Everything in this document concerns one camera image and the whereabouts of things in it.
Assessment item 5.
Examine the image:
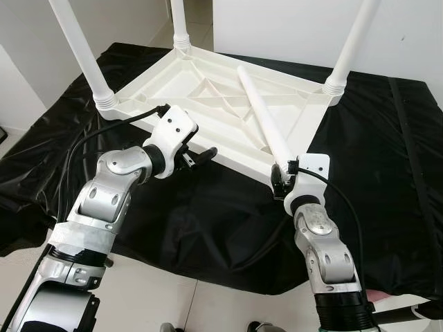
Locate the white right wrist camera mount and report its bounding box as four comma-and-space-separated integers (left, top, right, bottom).
284, 154, 331, 212

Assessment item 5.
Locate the white plastic table leg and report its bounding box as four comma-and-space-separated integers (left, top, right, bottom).
323, 0, 381, 95
237, 66, 293, 174
170, 0, 193, 50
48, 0, 120, 115

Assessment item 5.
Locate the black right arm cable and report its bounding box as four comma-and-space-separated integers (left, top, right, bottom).
291, 169, 368, 305

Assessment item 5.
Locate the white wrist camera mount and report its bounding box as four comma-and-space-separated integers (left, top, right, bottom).
143, 105, 199, 179
284, 154, 331, 212

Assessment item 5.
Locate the white plastic table top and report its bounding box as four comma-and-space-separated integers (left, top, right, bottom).
96, 43, 343, 189

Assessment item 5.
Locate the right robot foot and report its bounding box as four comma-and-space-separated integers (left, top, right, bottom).
248, 321, 278, 332

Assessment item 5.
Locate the black metal support rod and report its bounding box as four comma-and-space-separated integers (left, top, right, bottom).
374, 303, 443, 326

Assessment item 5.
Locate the black table cloth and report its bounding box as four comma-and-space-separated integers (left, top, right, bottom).
0, 41, 443, 299

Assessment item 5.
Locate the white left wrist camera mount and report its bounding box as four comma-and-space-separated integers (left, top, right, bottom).
143, 105, 199, 179

